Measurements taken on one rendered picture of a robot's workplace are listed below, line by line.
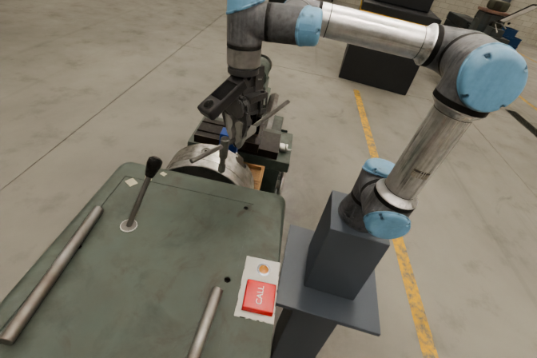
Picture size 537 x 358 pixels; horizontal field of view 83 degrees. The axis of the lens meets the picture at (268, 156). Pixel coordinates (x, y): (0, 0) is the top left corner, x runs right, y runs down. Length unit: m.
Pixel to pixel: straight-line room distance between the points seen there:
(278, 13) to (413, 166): 0.46
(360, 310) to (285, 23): 1.07
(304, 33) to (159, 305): 0.58
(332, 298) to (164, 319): 0.82
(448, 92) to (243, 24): 0.44
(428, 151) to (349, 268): 0.57
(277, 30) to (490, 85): 0.41
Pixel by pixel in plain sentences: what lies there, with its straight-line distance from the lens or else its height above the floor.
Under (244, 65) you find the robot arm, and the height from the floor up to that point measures 1.60.
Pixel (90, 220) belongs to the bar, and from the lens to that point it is 0.77.
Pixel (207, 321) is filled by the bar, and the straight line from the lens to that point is 0.61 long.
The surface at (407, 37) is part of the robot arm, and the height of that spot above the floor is 1.70.
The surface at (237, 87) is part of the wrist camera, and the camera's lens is 0.68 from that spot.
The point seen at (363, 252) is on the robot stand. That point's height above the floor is 1.03.
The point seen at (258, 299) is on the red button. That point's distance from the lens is 0.65.
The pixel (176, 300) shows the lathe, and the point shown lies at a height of 1.26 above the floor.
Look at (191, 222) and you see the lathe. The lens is 0.76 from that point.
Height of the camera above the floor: 1.83
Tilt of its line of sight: 36 degrees down
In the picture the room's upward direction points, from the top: 13 degrees clockwise
